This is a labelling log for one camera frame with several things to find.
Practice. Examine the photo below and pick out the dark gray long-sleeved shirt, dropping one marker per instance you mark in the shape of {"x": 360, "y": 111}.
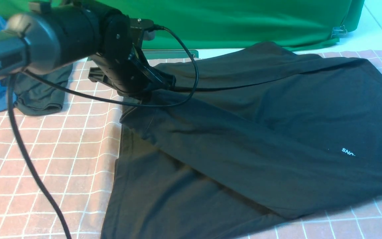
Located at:
{"x": 269, "y": 136}

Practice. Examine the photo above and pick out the pink checkered tablecloth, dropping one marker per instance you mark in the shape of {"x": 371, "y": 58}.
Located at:
{"x": 74, "y": 153}

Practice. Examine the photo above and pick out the metal binder clip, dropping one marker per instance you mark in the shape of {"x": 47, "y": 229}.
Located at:
{"x": 338, "y": 32}

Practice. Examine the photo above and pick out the green backdrop cloth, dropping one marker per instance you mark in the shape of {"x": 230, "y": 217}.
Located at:
{"x": 211, "y": 24}

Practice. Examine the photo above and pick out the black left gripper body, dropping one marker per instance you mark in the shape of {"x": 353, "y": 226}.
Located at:
{"x": 120, "y": 61}

